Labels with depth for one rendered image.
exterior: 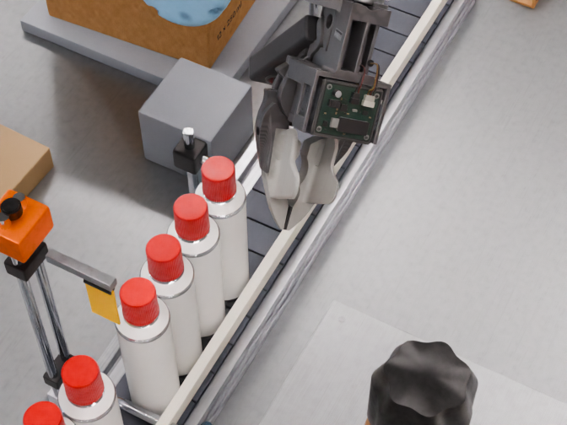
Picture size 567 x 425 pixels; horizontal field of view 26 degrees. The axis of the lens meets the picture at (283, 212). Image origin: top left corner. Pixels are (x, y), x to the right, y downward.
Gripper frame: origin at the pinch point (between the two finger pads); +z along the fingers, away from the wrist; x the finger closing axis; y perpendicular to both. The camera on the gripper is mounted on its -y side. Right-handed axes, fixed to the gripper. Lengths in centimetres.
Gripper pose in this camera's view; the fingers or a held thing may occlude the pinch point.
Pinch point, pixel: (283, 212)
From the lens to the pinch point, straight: 109.9
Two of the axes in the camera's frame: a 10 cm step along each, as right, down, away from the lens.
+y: 3.7, 2.8, -8.9
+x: 9.0, 1.3, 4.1
